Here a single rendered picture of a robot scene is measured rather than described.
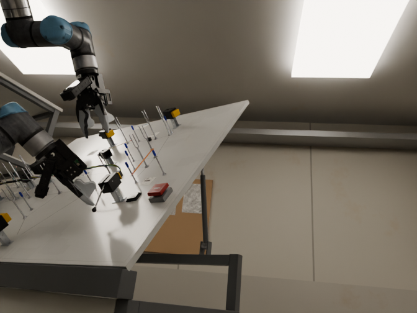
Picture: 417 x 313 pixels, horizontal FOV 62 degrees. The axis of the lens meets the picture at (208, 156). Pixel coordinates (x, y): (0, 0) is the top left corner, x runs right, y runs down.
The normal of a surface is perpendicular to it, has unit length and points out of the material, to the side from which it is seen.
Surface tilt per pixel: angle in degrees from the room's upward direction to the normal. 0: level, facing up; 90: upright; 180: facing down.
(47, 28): 117
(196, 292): 90
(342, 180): 90
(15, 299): 90
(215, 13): 180
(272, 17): 180
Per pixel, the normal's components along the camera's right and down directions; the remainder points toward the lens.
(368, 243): -0.11, -0.40
